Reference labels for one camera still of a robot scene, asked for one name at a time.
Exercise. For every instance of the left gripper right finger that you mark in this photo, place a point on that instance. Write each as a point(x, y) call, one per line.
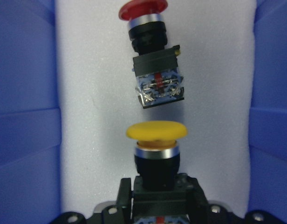
point(196, 202)

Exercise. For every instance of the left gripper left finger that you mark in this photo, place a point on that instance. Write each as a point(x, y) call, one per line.
point(124, 201)

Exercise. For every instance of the yellow mushroom push button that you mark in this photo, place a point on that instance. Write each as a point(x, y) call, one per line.
point(157, 197)

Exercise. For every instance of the red mushroom push button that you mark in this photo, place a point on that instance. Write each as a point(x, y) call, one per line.
point(156, 67)

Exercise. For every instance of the left blue plastic bin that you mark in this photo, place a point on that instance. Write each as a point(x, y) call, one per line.
point(31, 118)

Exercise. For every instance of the white foam pad left bin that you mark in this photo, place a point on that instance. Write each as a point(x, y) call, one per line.
point(98, 100)

